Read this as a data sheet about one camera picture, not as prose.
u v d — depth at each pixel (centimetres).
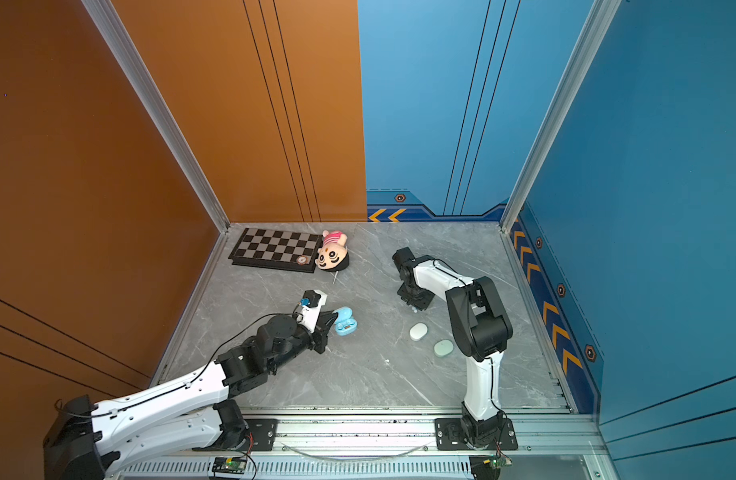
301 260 105
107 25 71
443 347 86
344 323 75
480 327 52
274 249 109
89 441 41
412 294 83
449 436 72
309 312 63
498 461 69
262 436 74
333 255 99
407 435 75
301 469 70
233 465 72
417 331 90
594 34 72
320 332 66
